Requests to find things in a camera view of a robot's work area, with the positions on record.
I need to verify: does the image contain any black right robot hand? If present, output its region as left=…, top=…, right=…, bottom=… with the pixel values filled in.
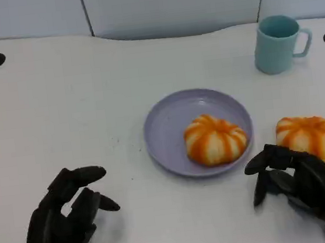
left=241, top=137, right=325, bottom=243

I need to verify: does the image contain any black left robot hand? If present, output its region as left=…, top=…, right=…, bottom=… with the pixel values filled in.
left=17, top=161, right=125, bottom=243

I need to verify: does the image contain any orange and white bread roll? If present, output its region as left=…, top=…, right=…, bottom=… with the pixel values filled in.
left=181, top=109, right=251, bottom=171
left=273, top=112, right=325, bottom=167

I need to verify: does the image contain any pale green mug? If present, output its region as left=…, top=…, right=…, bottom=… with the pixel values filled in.
left=250, top=12, right=317, bottom=77

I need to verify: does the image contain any lilac plate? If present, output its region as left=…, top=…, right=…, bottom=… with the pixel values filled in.
left=138, top=82, right=259, bottom=185

